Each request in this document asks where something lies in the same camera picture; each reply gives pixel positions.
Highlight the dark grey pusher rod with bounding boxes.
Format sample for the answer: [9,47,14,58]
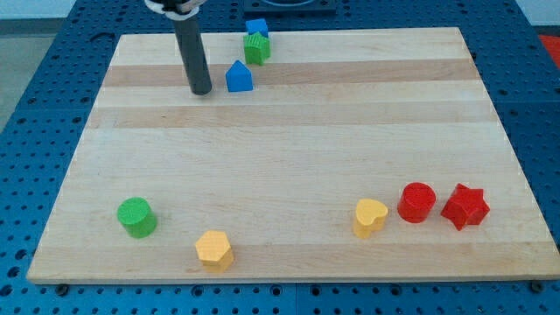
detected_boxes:
[173,15,213,95]

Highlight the white rod mount collar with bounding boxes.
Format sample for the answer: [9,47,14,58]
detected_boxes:
[143,0,206,20]

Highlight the blue triangle block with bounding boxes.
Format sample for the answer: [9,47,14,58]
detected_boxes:
[225,60,254,93]

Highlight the green star block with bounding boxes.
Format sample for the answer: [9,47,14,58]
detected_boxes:
[243,32,270,66]

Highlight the red star block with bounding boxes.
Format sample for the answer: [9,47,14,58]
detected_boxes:
[440,183,490,231]

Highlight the blue cube block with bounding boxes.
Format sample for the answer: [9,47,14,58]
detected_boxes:
[245,18,269,38]

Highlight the green cylinder block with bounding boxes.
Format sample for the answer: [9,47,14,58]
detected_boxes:
[117,197,158,239]

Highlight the wooden board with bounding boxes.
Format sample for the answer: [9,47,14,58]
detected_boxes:
[27,27,559,284]

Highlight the yellow hexagon block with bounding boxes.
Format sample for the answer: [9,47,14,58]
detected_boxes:
[195,230,235,273]

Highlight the yellow heart block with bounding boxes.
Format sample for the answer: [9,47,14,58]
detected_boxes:
[353,199,389,239]

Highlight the red cylinder block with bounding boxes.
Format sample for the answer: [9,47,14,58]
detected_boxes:
[397,182,437,223]

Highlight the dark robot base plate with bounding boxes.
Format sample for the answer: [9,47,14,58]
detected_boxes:
[242,0,337,15]

